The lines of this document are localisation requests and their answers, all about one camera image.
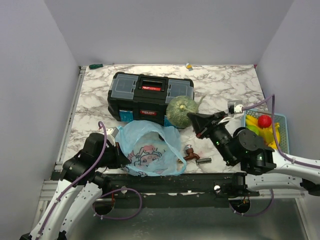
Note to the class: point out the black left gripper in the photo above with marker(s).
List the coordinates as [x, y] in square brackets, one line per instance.
[121, 159]

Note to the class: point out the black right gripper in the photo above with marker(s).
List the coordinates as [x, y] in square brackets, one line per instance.
[201, 121]

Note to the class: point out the green fake fruit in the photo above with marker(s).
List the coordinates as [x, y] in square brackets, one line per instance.
[178, 109]

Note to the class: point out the light blue plastic bag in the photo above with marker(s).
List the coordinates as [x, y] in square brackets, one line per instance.
[152, 150]

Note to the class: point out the green fake apple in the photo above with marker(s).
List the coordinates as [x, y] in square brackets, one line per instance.
[253, 129]

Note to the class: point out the red fake pomegranate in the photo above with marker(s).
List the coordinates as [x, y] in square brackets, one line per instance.
[264, 121]

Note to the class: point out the yellow fake star fruit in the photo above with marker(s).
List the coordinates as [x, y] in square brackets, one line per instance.
[267, 135]

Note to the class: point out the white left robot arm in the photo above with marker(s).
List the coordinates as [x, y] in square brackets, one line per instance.
[79, 185]

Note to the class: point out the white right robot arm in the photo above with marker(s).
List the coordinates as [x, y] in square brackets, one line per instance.
[267, 168]

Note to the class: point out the yellow fake banana bunch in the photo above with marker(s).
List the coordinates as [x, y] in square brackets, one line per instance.
[250, 120]

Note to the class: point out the brown faucet tap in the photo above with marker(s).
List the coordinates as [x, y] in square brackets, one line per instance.
[190, 154]

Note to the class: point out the small metal spring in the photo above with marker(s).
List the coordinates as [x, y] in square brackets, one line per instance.
[201, 161]

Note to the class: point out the small yellow blue object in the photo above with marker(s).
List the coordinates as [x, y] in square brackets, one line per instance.
[189, 67]

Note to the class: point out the black plastic toolbox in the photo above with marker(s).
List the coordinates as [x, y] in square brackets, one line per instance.
[146, 96]

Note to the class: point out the light blue plastic basket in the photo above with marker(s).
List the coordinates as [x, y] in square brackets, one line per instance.
[280, 123]

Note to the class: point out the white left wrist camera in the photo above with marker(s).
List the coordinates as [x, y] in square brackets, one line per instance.
[111, 134]

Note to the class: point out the black metal base rail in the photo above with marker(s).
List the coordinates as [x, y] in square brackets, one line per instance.
[184, 191]

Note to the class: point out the green handled screwdriver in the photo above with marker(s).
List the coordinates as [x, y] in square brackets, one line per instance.
[97, 66]

